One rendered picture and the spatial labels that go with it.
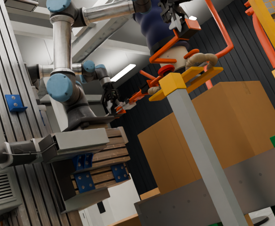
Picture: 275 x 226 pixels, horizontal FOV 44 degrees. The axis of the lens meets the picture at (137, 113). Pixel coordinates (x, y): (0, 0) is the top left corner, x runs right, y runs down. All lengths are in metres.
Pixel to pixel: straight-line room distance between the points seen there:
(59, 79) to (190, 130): 0.64
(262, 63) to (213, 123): 11.34
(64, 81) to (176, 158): 0.67
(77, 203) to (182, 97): 0.68
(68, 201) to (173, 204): 0.47
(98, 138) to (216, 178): 0.51
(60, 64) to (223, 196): 0.91
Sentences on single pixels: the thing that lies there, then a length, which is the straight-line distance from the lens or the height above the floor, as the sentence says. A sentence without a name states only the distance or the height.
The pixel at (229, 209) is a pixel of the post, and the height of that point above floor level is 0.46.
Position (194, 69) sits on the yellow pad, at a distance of 1.70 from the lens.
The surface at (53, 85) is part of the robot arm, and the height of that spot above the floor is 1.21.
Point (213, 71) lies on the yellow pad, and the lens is 1.86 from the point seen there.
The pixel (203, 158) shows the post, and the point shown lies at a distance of 1.25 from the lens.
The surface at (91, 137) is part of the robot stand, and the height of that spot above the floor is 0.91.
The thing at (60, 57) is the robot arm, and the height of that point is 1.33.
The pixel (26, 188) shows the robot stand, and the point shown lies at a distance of 1.54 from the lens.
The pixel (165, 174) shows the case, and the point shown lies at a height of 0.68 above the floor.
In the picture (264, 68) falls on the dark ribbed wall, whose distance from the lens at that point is 12.83.
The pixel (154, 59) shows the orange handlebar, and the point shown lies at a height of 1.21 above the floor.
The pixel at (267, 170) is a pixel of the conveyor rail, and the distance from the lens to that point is 1.36.
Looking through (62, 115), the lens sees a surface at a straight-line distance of 5.80.
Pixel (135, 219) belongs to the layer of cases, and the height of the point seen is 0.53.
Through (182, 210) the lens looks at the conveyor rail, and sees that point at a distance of 1.59.
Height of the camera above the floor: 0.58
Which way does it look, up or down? 15 degrees up
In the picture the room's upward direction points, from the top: 22 degrees counter-clockwise
